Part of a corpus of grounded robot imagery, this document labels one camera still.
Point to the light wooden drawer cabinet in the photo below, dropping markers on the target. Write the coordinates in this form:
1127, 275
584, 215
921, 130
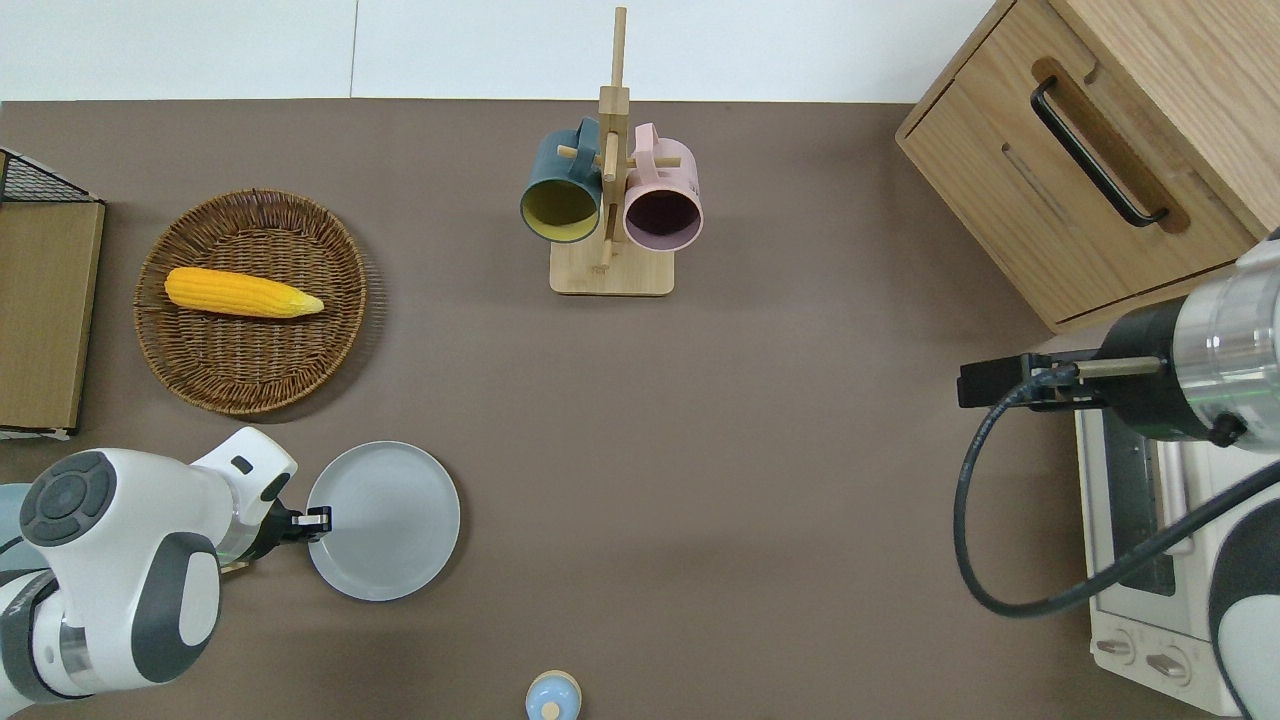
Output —
1010, 170

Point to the brown wicker basket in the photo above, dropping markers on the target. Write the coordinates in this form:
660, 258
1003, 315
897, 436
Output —
250, 360

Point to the dark teal mug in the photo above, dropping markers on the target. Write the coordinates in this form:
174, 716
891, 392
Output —
555, 165

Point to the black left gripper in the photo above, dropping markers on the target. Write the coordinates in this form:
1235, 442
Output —
278, 525

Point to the pink mug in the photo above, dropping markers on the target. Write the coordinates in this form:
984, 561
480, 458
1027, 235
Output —
672, 165

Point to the light blue plate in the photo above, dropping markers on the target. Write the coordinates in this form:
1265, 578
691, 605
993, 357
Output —
8, 520

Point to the small blue call bell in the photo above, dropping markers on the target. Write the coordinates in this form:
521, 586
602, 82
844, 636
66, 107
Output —
553, 697

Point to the white toaster oven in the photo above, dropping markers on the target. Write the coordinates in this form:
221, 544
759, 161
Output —
1150, 625

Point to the gray round plate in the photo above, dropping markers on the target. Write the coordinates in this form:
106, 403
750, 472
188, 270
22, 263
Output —
390, 520

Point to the wooden mug rack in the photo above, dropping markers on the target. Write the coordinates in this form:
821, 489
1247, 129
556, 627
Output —
612, 275

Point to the brown table mat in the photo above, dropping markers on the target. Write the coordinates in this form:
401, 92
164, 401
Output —
750, 450

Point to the white oven knob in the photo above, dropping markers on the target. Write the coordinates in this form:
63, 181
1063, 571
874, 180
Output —
1166, 664
1115, 648

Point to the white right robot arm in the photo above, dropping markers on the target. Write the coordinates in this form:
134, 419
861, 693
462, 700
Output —
1235, 340

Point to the yellow corn cob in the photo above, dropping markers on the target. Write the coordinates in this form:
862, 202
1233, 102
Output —
235, 292

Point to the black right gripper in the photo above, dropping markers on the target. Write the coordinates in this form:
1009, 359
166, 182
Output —
1145, 410

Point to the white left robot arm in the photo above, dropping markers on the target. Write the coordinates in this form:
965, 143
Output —
110, 560

